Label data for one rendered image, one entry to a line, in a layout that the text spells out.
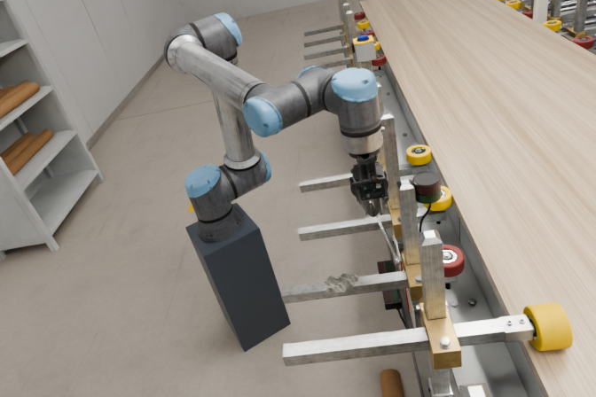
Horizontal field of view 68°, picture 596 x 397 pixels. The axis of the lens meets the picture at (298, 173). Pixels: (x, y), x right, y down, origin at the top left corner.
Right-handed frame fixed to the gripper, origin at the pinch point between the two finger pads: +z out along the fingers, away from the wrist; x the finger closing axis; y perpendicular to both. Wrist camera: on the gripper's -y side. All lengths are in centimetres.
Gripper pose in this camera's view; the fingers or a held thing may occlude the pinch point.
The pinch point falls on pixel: (372, 210)
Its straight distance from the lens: 114.1
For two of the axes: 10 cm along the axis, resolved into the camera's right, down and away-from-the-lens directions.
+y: -0.2, 5.3, -8.5
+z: 2.0, 8.3, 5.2
